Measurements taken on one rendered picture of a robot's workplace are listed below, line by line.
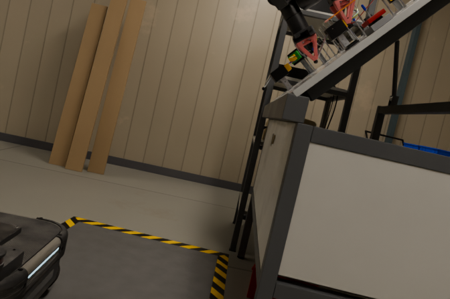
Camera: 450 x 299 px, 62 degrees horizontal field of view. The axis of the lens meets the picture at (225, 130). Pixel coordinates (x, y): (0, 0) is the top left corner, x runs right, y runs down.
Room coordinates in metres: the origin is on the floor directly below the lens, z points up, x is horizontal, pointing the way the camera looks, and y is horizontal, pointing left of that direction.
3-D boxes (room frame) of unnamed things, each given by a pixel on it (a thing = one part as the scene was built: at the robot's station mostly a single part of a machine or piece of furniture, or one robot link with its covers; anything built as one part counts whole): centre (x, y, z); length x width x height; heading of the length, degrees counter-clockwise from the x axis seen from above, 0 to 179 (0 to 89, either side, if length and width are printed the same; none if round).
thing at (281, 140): (1.22, -0.19, 0.60); 0.55 x 0.03 x 0.39; 177
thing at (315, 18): (2.42, -0.44, 0.93); 0.60 x 0.50 x 1.85; 177
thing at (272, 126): (1.77, -0.22, 0.60); 0.55 x 0.02 x 0.39; 177
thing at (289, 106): (1.50, -0.18, 0.83); 1.18 x 0.05 x 0.06; 177
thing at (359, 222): (1.48, -0.50, 0.60); 1.17 x 0.58 x 0.40; 177
